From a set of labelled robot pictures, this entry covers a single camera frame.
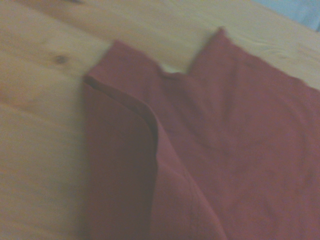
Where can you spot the rust red shorts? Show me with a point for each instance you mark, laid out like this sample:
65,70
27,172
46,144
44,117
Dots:
225,137

